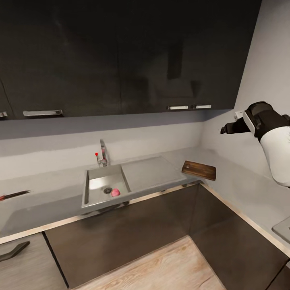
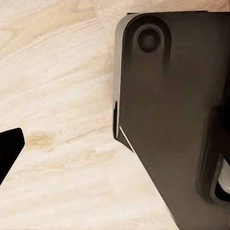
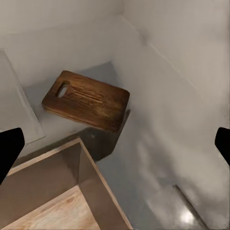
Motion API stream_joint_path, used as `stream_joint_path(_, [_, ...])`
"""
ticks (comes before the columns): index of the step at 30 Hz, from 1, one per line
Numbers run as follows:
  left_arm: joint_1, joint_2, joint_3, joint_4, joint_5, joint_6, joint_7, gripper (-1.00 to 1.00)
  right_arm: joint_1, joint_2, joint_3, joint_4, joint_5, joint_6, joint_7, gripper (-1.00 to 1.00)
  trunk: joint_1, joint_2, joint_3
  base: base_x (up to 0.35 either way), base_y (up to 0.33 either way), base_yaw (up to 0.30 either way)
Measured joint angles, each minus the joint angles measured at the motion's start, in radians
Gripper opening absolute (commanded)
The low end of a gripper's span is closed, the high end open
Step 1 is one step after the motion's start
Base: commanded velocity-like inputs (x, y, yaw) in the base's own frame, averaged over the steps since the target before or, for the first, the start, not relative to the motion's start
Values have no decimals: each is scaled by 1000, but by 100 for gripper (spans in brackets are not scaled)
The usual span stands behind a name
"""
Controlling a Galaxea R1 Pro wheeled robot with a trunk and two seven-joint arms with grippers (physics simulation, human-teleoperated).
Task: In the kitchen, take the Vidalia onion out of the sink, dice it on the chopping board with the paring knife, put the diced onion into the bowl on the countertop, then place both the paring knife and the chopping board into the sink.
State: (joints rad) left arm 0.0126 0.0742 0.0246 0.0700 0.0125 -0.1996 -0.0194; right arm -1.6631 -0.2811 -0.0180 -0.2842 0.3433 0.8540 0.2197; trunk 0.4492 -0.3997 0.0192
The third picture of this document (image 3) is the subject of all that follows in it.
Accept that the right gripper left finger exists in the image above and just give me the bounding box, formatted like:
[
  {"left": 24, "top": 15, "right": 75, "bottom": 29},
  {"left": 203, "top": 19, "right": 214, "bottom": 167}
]
[{"left": 0, "top": 127, "right": 25, "bottom": 185}]

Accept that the cutting board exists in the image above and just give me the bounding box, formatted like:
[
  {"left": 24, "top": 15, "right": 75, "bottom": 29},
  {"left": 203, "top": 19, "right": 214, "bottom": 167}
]
[{"left": 42, "top": 70, "right": 130, "bottom": 132}]

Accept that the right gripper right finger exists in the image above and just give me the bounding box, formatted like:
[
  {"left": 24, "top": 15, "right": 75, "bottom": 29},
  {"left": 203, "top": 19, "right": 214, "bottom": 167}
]
[{"left": 215, "top": 127, "right": 230, "bottom": 166}]

